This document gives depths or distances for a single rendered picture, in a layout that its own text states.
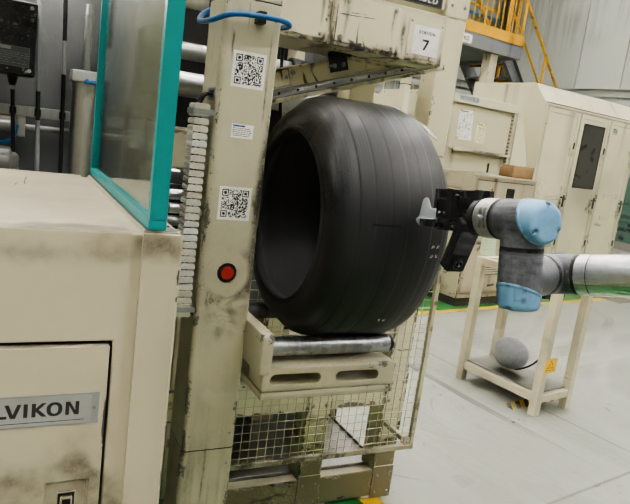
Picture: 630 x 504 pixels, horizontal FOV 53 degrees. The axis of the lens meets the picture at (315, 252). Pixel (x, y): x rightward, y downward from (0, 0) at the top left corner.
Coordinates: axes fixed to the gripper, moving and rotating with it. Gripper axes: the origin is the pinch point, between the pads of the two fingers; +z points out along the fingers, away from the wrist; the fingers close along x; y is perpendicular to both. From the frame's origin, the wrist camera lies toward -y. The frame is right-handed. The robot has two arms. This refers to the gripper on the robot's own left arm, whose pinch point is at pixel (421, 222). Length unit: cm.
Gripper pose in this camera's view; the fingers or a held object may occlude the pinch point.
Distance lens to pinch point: 137.6
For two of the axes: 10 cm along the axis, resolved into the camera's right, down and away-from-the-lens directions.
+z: -4.4, -1.0, 8.9
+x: -9.0, -0.4, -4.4
